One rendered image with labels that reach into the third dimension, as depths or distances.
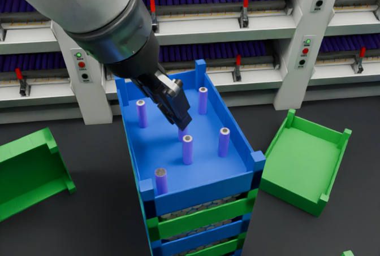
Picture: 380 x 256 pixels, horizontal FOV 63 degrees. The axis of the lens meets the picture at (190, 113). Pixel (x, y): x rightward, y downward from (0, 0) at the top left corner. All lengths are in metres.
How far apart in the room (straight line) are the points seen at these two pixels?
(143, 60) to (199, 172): 0.26
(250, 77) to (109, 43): 0.80
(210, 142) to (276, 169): 0.43
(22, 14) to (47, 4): 0.74
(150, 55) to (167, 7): 0.60
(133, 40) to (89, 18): 0.06
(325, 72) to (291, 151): 0.32
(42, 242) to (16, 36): 0.57
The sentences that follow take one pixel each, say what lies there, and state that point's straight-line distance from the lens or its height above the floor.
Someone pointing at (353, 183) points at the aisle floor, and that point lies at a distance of 1.06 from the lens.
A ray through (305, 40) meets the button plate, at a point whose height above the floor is 0.29.
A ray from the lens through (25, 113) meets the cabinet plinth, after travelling 1.23.
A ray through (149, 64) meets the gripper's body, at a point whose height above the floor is 0.57.
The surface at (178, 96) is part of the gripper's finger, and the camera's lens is 0.44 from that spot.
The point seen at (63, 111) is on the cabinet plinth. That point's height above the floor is 0.04.
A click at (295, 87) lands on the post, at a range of 1.16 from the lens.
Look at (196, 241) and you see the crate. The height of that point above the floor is 0.19.
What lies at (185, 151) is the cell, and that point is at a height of 0.36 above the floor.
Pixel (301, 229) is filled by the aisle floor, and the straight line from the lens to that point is 0.92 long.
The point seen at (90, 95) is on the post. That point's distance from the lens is 1.07.
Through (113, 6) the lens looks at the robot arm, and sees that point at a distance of 0.32.
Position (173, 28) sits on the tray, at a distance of 0.95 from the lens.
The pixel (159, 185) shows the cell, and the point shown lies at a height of 0.37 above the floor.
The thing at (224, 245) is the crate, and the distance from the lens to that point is 0.72.
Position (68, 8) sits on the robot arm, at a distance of 0.31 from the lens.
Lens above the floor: 0.78
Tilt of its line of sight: 43 degrees down
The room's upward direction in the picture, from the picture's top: straight up
